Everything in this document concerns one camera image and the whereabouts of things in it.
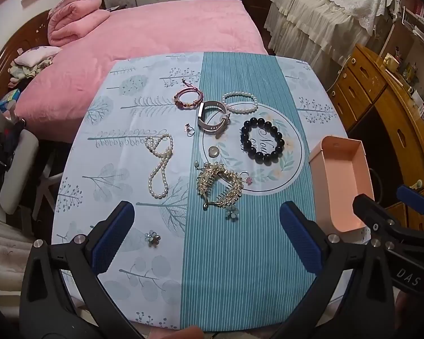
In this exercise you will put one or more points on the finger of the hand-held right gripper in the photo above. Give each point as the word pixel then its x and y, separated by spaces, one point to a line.
pixel 415 199
pixel 371 212

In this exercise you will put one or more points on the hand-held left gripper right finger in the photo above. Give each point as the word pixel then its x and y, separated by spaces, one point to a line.
pixel 300 233

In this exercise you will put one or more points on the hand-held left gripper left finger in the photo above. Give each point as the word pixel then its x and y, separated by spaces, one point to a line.
pixel 115 229

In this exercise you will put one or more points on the pink cardboard box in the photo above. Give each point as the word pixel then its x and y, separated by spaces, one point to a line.
pixel 342 180

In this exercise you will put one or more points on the gold rhinestone hair clip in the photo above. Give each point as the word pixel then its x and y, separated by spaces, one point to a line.
pixel 208 178

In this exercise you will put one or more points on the blue leaf-print tablecloth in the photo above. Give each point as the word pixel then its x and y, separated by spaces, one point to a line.
pixel 219 261

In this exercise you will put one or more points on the white chair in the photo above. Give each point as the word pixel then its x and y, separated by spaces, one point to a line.
pixel 19 169

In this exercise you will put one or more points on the yellow wooden desk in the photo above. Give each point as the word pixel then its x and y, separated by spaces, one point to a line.
pixel 378 88

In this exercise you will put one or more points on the blue carton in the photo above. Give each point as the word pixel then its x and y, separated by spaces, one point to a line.
pixel 7 100

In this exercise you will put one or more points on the pile of clothes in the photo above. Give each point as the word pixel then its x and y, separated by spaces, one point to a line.
pixel 24 72

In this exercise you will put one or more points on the row of books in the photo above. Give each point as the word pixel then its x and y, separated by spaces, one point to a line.
pixel 422 12

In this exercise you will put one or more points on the floral pillow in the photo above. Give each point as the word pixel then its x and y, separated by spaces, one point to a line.
pixel 35 55

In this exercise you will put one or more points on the pink bed blanket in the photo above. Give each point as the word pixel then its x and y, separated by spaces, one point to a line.
pixel 162 31

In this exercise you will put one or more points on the cream lace furniture cover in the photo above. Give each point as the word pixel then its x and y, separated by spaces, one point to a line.
pixel 321 10

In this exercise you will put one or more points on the dark wooden headboard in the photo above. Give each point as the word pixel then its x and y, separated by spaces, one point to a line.
pixel 3 49

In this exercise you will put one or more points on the folded pink quilt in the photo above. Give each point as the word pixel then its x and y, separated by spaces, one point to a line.
pixel 74 17

